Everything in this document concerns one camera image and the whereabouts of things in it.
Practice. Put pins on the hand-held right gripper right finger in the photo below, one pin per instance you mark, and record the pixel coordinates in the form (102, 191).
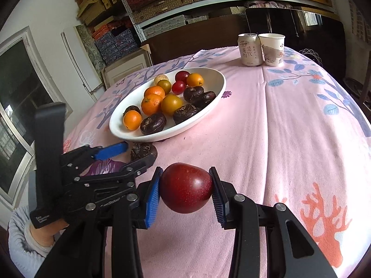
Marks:
(217, 202)

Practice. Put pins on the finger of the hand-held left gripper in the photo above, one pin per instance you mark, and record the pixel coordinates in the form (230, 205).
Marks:
(111, 150)
(136, 167)

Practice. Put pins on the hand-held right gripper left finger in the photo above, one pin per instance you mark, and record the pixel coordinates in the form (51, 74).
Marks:
(153, 199)

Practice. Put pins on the dark water chestnut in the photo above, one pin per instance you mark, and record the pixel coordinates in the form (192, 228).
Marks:
(185, 113)
(132, 109)
(205, 99)
(142, 150)
(153, 124)
(192, 92)

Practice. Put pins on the orange mandarin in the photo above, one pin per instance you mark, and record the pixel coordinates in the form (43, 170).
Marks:
(151, 105)
(132, 120)
(154, 91)

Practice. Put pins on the large yellow-orange tomato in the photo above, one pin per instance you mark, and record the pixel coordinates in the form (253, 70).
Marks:
(172, 104)

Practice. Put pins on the white oval plate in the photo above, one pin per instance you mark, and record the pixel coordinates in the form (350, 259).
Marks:
(213, 79)

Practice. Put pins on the person's left forearm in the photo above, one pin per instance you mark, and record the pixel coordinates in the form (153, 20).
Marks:
(20, 237)

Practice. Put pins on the white framed window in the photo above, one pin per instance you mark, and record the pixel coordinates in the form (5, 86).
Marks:
(20, 92)

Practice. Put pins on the pink printed tablecloth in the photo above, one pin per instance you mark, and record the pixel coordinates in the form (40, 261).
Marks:
(260, 150)

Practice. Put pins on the small yellow cherry tomato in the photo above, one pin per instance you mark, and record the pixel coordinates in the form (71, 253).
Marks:
(165, 84)

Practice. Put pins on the framed board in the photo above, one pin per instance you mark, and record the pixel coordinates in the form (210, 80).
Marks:
(124, 66)

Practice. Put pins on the pale yellow cherry tomato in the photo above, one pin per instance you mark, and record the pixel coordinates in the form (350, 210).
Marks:
(161, 78)

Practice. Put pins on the white door panel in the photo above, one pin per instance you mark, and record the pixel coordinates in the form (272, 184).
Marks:
(78, 60)

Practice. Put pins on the dark red cherry tomato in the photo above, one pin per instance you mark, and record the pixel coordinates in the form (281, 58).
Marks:
(182, 76)

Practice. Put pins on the orange cherry tomato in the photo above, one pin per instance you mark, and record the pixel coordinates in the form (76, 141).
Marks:
(194, 80)

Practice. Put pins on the stack of blue patterned boxes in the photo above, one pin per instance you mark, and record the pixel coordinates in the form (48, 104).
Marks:
(116, 45)

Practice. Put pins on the stack of orange boxes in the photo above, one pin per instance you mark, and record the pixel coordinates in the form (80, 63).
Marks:
(104, 30)

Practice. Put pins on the dark wooden cabinet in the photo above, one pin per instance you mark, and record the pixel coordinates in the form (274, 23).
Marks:
(188, 37)

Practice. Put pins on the stack of olive boxes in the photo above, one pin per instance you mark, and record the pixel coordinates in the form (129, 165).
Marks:
(95, 5)

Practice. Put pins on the white drink can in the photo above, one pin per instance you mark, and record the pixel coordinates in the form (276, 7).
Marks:
(249, 50)

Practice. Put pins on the white paper cup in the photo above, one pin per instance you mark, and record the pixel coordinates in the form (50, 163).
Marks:
(272, 50)

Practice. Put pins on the dark wooden chair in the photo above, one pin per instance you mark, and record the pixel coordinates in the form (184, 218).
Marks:
(355, 87)

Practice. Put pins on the black glossy chair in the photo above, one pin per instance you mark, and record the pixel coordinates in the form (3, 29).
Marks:
(260, 20)

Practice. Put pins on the white metal shelving unit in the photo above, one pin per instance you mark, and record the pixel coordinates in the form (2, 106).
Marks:
(232, 1)

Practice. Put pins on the patterned curtain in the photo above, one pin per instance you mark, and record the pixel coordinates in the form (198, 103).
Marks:
(358, 20)

